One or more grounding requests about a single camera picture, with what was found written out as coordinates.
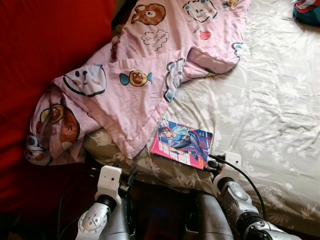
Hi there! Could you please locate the pink blue comic book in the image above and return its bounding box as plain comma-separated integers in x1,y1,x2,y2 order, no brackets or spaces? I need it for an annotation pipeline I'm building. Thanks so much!
149,118,215,171

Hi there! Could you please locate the grey left robot leg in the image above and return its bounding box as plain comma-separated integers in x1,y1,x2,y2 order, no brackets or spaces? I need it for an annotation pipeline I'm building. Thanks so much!
106,199,137,240

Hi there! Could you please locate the grey robot leg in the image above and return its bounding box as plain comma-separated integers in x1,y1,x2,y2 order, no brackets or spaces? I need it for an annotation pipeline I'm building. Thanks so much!
106,199,137,240
187,192,235,240

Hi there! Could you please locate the grey right robot leg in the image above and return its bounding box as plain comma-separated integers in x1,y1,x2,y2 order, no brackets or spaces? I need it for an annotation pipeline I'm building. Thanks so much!
187,192,235,240

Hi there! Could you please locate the beige floral bed sheet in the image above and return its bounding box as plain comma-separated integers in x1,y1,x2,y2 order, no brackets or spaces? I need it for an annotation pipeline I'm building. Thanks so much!
82,0,320,237

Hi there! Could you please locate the pink cartoon print blanket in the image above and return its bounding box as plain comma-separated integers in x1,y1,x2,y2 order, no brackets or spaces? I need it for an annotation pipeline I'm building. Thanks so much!
24,0,252,167

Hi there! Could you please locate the red sofa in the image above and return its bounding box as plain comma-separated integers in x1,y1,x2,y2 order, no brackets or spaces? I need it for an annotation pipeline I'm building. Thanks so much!
0,0,118,221

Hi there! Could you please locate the star striped bolster pillow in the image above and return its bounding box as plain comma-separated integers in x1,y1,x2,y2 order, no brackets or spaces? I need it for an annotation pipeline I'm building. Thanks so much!
292,0,320,27

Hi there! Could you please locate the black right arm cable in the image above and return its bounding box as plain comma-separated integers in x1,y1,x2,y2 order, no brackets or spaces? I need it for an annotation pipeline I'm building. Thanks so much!
208,154,267,207

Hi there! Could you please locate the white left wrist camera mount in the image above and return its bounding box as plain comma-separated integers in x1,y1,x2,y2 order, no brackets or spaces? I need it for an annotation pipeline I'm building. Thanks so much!
97,165,123,199

